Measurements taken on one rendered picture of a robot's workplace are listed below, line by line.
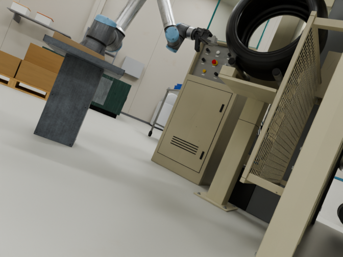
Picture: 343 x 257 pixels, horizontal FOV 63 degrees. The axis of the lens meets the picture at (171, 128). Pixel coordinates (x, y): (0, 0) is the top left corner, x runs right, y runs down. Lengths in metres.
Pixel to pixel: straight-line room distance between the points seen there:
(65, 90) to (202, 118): 1.19
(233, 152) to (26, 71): 3.28
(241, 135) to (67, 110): 1.19
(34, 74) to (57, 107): 2.54
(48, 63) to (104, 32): 2.86
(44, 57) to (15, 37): 6.59
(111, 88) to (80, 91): 4.53
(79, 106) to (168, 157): 1.03
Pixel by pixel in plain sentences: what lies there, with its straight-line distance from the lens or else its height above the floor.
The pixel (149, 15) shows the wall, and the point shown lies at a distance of 11.39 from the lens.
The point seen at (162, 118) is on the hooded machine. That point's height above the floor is 0.43.
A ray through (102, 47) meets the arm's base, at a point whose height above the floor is 0.70.
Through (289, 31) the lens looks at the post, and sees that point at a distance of 2.22.
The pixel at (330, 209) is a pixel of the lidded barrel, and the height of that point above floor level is 0.15.
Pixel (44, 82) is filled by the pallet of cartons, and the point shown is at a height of 0.23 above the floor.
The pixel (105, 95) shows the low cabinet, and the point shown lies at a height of 0.41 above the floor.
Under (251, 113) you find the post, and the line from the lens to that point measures 2.05.
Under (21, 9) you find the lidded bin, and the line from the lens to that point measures 10.78.
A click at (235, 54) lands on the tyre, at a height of 0.94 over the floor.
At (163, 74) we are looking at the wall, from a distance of 11.13.
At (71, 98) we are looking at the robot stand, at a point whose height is 0.30.
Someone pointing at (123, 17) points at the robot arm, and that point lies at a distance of 2.24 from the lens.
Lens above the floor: 0.41
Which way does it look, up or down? 1 degrees down
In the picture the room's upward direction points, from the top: 23 degrees clockwise
